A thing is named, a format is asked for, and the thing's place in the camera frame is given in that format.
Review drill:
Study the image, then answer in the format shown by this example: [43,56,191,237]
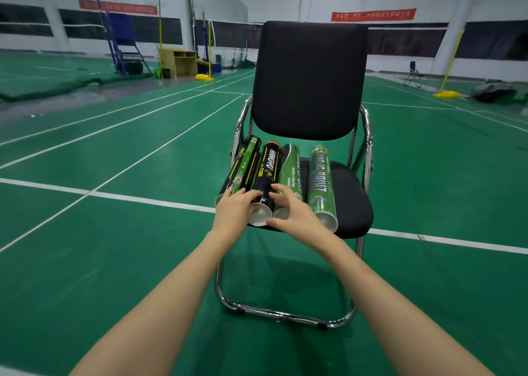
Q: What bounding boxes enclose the person's left hand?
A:
[210,186,263,248]

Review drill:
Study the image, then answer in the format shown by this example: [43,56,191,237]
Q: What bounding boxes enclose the person's right hand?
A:
[266,183,343,257]

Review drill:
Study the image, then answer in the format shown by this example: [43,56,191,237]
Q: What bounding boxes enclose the bright green glossy shuttlecock tube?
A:
[306,145,339,233]

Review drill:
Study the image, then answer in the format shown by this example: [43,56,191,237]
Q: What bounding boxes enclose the black shuttlecock tube green stripe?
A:
[214,135,263,207]

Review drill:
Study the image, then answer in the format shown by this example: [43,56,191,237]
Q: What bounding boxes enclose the black green Hangyu tube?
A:
[247,141,284,227]

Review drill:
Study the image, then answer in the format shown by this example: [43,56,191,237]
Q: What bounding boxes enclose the black chair with chrome frame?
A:
[214,20,375,330]

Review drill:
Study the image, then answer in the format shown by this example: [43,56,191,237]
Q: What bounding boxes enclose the person's left forearm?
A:
[70,231,228,376]

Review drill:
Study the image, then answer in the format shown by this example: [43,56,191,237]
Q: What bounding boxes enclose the person's right forearm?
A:
[323,239,494,376]

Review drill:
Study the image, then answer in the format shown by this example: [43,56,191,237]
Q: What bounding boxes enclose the wooden shelf cabinet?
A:
[158,47,199,79]

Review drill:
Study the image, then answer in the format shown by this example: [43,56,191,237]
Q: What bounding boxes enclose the black floor stand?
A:
[403,61,426,89]

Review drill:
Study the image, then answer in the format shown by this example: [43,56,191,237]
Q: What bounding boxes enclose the black badminton net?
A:
[194,19,449,58]

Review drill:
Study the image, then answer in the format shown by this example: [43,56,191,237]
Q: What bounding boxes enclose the dark green rolled net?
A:
[0,73,154,103]

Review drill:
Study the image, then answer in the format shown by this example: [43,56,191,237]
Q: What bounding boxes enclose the black sports bag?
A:
[469,81,518,104]

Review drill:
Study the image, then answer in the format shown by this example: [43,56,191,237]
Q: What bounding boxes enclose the yellow net post with base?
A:
[432,29,466,100]
[194,20,216,83]

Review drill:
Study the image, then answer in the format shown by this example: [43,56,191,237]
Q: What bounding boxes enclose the red wall banner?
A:
[331,8,417,23]
[78,0,159,16]

